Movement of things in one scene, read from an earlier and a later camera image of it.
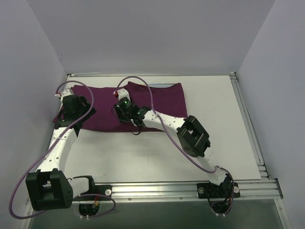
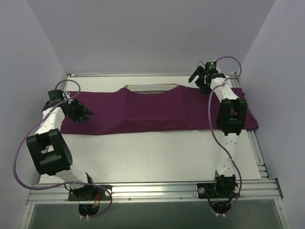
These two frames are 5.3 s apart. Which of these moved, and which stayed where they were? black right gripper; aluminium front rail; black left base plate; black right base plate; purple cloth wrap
Moved: black right gripper; purple cloth wrap
Stayed: aluminium front rail; black left base plate; black right base plate
